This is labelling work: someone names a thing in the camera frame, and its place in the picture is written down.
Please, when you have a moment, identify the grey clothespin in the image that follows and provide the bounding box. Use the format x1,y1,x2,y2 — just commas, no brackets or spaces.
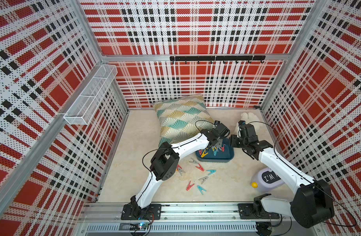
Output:
176,167,185,176
189,158,199,165
199,176,209,184

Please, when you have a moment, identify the yellow clothespin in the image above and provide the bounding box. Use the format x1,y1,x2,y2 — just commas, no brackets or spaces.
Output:
201,150,208,158

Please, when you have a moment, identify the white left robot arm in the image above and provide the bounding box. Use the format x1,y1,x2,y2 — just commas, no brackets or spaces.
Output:
129,123,230,217

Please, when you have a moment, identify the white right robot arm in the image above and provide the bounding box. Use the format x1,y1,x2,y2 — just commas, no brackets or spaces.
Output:
230,121,335,228

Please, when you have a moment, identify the teal plastic storage box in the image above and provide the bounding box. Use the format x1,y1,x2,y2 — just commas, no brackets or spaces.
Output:
195,138,234,163

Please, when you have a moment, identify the white plush teddy bear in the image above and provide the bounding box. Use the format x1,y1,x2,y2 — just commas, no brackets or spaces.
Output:
240,112,265,131

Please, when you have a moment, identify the teal yellow patterned pillow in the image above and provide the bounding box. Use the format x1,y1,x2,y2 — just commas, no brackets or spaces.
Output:
153,94,214,145

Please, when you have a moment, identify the green circuit board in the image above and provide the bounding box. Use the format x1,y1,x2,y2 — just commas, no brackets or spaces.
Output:
129,222,148,231

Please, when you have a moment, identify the black wall hook rail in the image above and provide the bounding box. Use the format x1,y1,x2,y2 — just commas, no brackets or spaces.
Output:
170,55,266,63

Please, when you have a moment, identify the white wire mesh shelf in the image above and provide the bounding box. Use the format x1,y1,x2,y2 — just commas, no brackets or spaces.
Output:
63,65,117,125

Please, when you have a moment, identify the metal base rail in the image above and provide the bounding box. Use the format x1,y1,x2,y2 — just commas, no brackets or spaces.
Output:
75,202,291,236

